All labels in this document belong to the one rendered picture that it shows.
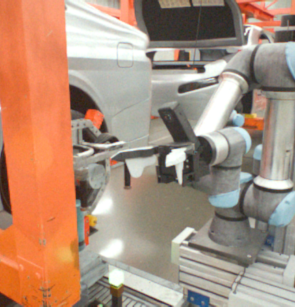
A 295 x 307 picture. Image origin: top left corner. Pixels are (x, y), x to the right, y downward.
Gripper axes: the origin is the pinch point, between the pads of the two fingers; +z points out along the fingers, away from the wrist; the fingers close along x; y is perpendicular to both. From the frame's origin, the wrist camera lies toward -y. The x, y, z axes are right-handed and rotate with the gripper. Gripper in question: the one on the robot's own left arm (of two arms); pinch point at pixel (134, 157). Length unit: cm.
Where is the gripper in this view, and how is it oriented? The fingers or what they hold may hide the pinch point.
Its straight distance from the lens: 60.8
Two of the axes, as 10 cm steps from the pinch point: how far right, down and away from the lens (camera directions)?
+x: -6.8, -0.5, 7.3
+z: -7.2, 1.8, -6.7
